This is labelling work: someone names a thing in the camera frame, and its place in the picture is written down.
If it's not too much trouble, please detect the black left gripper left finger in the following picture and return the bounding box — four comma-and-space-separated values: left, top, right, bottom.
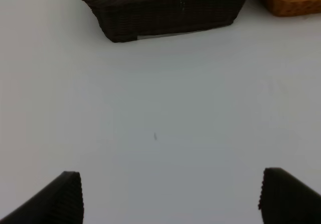
1, 171, 84, 224

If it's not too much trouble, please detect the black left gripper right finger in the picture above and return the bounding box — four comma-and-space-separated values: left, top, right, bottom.
258, 168, 320, 224

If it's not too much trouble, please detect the dark brown wicker basket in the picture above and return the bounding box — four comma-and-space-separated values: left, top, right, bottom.
83, 0, 246, 43

